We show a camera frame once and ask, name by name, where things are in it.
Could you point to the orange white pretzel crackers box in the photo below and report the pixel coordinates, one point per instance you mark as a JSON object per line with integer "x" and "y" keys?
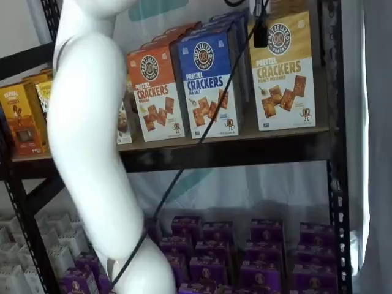
{"x": 156, "y": 116}
{"x": 174, "y": 32}

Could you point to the white backdrop sheet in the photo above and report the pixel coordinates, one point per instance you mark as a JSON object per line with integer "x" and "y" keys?
{"x": 245, "y": 190}

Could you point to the white yellow snack bar box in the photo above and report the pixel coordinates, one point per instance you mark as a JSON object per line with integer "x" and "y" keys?
{"x": 125, "y": 134}

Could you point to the white carton box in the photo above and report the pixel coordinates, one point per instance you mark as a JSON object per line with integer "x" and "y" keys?
{"x": 41, "y": 283}
{"x": 28, "y": 255}
{"x": 12, "y": 226}
{"x": 13, "y": 280}
{"x": 73, "y": 249}

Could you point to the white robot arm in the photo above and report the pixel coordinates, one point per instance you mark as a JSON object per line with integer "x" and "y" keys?
{"x": 92, "y": 122}

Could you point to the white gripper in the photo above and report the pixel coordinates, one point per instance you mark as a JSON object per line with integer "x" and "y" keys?
{"x": 260, "y": 6}

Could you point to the teal tape strip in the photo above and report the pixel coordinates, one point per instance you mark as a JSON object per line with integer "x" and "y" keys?
{"x": 191, "y": 183}

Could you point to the wooden shelf board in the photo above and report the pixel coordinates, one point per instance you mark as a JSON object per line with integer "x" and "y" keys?
{"x": 275, "y": 132}

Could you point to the blue white pretzel crackers box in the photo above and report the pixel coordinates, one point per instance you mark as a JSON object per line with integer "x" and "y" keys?
{"x": 228, "y": 20}
{"x": 202, "y": 92}

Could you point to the purple macaroni box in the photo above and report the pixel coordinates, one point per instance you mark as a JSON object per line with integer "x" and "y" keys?
{"x": 315, "y": 277}
{"x": 263, "y": 252}
{"x": 315, "y": 254}
{"x": 228, "y": 289}
{"x": 267, "y": 231}
{"x": 211, "y": 249}
{"x": 261, "y": 274}
{"x": 217, "y": 232}
{"x": 186, "y": 228}
{"x": 154, "y": 229}
{"x": 317, "y": 234}
{"x": 87, "y": 265}
{"x": 208, "y": 271}
{"x": 176, "y": 248}
{"x": 196, "y": 289}
{"x": 78, "y": 283}

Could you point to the mustard yellow snack box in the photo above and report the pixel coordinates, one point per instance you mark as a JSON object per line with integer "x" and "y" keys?
{"x": 30, "y": 122}

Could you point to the black metal shelving rack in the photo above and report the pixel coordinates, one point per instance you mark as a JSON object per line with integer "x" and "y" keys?
{"x": 214, "y": 156}

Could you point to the orange brown snack box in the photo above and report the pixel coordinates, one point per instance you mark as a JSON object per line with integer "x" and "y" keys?
{"x": 18, "y": 122}

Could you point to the grey curtain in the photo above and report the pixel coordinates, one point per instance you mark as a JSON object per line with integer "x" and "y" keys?
{"x": 373, "y": 153}

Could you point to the yellow white pretzel crackers box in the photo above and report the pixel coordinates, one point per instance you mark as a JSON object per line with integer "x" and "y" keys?
{"x": 284, "y": 101}
{"x": 288, "y": 7}

